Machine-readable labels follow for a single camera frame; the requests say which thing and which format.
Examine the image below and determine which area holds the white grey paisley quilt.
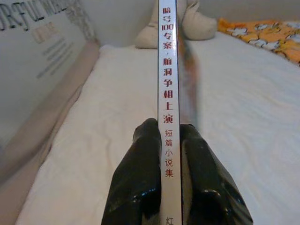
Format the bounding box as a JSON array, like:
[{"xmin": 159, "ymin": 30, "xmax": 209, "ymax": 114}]
[{"xmin": 0, "ymin": 0, "xmax": 102, "ymax": 188}]

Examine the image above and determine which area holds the beige plush toy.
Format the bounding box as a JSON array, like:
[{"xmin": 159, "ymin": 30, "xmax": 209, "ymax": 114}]
[{"xmin": 135, "ymin": 0, "xmax": 218, "ymax": 50}]

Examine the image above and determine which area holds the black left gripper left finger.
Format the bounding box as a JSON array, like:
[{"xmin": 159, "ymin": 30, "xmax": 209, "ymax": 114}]
[{"xmin": 101, "ymin": 118, "xmax": 163, "ymax": 225}]

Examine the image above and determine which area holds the white quilted bed sheet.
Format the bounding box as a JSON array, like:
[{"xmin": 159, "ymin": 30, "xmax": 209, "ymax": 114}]
[{"xmin": 14, "ymin": 31, "xmax": 300, "ymax": 225}]

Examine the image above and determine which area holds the yellow cartoon print duvet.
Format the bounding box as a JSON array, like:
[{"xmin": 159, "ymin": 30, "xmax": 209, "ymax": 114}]
[{"xmin": 217, "ymin": 16, "xmax": 300, "ymax": 64}]

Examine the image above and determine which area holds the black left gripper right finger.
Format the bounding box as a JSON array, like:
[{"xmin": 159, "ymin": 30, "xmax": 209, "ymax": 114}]
[{"xmin": 180, "ymin": 123, "xmax": 254, "ymax": 225}]

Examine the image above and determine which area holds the dark red cover book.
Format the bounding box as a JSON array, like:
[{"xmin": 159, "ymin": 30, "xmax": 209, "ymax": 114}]
[{"xmin": 157, "ymin": 0, "xmax": 204, "ymax": 225}]

